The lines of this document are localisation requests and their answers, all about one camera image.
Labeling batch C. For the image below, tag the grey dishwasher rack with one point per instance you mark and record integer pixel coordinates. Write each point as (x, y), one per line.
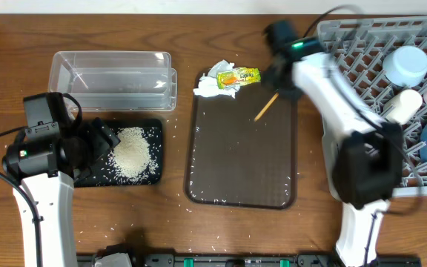
(359, 47)

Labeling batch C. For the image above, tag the white cup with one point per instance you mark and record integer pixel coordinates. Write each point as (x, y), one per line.
(403, 106)

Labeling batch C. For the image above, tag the dark brown serving tray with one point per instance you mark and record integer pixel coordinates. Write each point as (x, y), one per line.
(235, 160)

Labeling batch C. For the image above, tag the white tissue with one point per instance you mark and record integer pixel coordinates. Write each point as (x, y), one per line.
(208, 85)

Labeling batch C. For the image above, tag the clear plastic bin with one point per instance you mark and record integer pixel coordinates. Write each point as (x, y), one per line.
(116, 81)

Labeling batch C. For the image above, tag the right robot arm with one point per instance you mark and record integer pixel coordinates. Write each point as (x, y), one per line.
(368, 164)

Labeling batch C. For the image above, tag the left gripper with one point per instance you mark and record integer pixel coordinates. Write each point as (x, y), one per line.
(101, 140)

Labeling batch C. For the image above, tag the pile of white rice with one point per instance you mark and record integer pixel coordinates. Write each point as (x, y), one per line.
(137, 159)

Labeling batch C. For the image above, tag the black waste tray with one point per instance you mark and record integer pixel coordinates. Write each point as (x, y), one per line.
(100, 180)

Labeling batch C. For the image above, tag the light blue small bowl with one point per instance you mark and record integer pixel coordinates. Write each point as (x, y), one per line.
(406, 66)

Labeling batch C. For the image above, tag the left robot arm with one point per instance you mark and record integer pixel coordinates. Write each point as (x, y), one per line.
(48, 155)

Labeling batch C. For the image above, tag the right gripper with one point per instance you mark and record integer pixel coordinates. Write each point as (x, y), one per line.
(273, 81)

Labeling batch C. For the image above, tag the green yellow snack wrapper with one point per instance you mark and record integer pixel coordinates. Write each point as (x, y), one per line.
(239, 76)

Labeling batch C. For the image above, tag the wooden chopstick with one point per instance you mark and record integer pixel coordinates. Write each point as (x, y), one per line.
(266, 107)

